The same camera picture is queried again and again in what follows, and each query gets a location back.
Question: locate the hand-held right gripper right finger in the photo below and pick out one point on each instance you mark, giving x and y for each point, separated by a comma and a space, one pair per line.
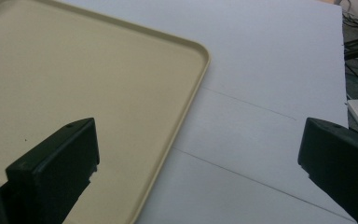
341, 161

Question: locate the beige plastic tray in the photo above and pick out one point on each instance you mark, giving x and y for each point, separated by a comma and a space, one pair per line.
84, 81

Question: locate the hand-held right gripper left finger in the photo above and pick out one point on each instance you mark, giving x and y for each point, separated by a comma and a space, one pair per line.
51, 168

